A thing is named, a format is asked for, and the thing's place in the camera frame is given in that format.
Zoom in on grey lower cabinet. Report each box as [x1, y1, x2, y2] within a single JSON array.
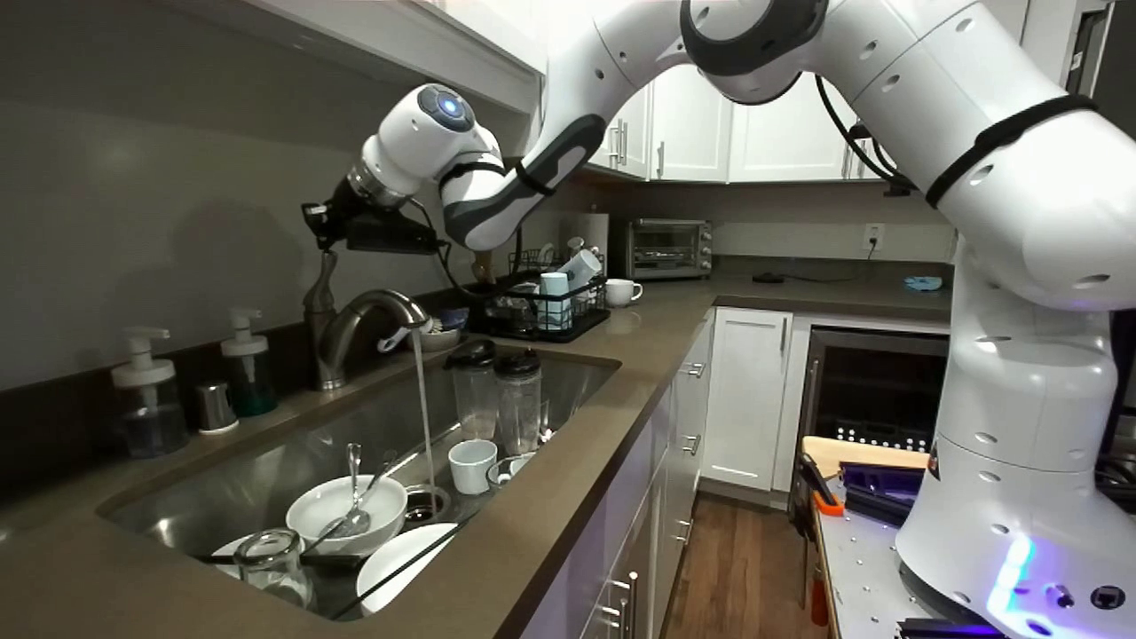
[[520, 312, 716, 639]]

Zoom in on white upper cabinets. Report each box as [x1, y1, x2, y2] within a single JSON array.
[[583, 56, 915, 190]]

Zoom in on clear soap dispenser white pump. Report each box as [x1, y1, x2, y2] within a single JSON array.
[[109, 327, 191, 462]]

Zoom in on white perforated robot table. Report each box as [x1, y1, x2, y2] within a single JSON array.
[[813, 509, 953, 639]]

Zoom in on light blue cup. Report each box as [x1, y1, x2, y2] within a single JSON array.
[[538, 265, 579, 336]]

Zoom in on beige sponge holder bowl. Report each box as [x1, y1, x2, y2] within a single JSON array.
[[411, 315, 465, 355]]

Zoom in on black wire dish rack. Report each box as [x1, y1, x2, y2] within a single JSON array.
[[465, 265, 613, 347]]

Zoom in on small silver cup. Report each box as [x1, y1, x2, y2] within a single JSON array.
[[191, 379, 241, 438]]

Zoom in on white plate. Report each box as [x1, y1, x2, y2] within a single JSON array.
[[353, 517, 463, 619]]

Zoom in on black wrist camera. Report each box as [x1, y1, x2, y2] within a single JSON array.
[[345, 218, 444, 261]]

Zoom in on green soap dispenser white pump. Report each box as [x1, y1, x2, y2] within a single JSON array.
[[220, 310, 283, 419]]

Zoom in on white bowl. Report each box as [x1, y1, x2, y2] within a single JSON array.
[[282, 472, 411, 561]]

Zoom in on stainless steel sink basin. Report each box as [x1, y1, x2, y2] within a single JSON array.
[[101, 347, 624, 624]]

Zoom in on white lower cabinet door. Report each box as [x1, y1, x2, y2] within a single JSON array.
[[700, 307, 818, 497]]

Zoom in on small round cup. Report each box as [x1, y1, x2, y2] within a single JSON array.
[[226, 525, 312, 596]]

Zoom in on light wooden plank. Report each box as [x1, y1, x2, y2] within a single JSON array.
[[798, 435, 935, 480]]

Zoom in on clear jar black lid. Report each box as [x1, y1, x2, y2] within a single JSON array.
[[489, 352, 546, 462], [444, 336, 500, 441]]

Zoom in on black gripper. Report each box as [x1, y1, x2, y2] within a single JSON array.
[[299, 166, 394, 252]]

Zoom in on white upper cabinet over sink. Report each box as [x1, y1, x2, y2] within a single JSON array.
[[153, 0, 546, 116]]

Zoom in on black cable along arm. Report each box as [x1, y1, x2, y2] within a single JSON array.
[[403, 67, 915, 300]]

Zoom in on orange black clamp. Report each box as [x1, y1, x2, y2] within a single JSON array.
[[803, 455, 854, 523]]

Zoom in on metal spoon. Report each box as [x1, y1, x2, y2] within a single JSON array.
[[345, 441, 372, 535]]

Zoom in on dark long utensil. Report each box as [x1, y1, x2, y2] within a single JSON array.
[[299, 465, 411, 561]]

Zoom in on white tilted cup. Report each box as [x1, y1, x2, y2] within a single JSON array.
[[560, 241, 609, 295]]

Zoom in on brushed steel faucet spout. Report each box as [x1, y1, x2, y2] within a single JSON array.
[[315, 284, 436, 398]]

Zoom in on silver toaster oven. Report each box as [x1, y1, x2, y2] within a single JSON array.
[[623, 214, 716, 284]]

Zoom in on white mug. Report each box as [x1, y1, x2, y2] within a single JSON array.
[[444, 438, 508, 501], [605, 277, 651, 312]]

